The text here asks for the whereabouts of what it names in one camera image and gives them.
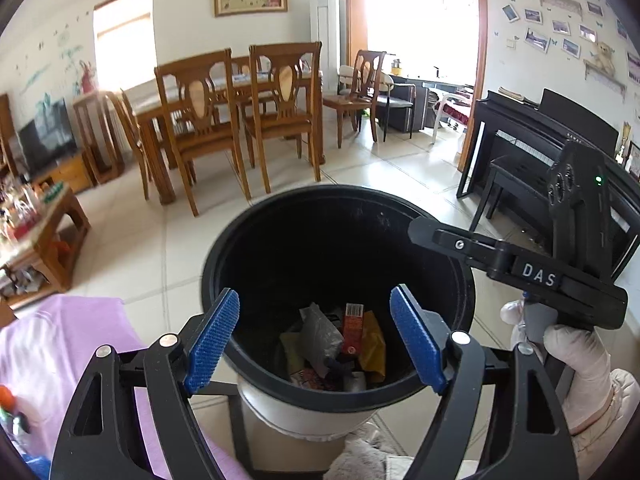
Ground black trash bin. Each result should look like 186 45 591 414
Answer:
201 185 476 441

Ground person's right forearm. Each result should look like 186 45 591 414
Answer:
570 367 638 480

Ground wooden television stand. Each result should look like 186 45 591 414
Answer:
30 152 96 196

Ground tall wooden plant stand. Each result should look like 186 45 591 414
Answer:
72 92 126 186

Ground white wall shelf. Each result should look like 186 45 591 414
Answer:
582 57 628 96

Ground wall photo prints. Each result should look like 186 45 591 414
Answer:
501 0 640 86

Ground purple tablecloth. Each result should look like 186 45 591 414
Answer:
0 294 241 480

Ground black television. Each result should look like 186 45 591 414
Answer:
16 97 78 176

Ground white standing air conditioner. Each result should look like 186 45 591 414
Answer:
310 0 341 78

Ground wooden coffee table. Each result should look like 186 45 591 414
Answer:
0 182 92 311

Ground silver white snack packet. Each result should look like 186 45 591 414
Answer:
300 302 346 376

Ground white plastic chair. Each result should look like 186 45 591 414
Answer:
431 89 473 145

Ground beige teddy bear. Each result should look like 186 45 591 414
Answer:
590 42 616 73

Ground assorted coffee table items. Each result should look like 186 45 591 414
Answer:
0 170 68 246

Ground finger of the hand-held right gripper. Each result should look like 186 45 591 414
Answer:
407 216 518 281

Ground red potted plant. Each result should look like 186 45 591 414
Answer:
77 59 98 95

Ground grey fluffy cloth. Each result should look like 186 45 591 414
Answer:
325 422 418 480

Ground person's right hand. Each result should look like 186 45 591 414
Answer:
500 300 613 436

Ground black piano bench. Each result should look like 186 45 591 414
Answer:
470 156 556 248

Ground wooden dining table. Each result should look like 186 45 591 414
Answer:
122 71 326 206

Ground black frame chair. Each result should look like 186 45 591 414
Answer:
340 64 417 142

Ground black and white wrapper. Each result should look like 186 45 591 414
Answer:
322 355 361 378

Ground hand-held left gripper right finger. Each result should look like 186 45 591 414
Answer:
389 284 576 480

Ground wooden door frame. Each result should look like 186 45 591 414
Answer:
345 0 488 173

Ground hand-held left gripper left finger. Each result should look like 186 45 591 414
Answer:
50 287 241 480

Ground yellow snack packet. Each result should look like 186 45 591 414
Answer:
360 310 387 378

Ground black digital piano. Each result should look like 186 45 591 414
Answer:
456 87 640 281

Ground window with roller blind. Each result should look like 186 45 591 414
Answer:
93 0 153 93

